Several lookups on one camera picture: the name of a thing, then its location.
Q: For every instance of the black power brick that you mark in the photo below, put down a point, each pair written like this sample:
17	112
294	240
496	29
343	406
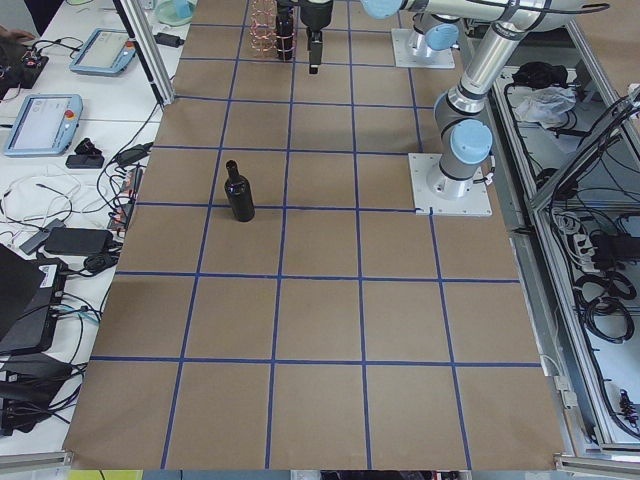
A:
77	241

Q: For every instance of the dark wine bottle in basket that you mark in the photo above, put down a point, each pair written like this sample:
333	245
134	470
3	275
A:
284	30

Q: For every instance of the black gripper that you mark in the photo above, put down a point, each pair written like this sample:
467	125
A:
315	14

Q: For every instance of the copper wire wine basket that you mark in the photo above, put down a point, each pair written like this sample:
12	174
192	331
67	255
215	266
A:
262	28

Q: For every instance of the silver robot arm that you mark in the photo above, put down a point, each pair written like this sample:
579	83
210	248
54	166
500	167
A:
422	20
467	141

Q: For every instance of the far teach pendant tablet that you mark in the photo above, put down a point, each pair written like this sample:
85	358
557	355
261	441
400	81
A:
107	52

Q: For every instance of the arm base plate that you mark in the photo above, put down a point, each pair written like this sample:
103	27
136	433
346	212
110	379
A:
432	50
436	194

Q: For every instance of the teach pendant tablet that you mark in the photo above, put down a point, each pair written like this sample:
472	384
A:
45	125
107	52

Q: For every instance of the near teach pendant tablet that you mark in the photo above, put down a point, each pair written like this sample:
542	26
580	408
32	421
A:
45	125

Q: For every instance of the dark wine bottle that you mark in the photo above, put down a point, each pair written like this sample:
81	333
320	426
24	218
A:
238	192
284	30

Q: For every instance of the blue foam cube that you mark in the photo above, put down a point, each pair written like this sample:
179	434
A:
182	8

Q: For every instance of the green glass plate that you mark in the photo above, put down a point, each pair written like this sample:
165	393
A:
165	13

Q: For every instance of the aluminium frame post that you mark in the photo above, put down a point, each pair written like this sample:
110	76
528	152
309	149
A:
140	32

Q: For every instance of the black laptop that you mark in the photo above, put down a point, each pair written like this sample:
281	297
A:
30	290

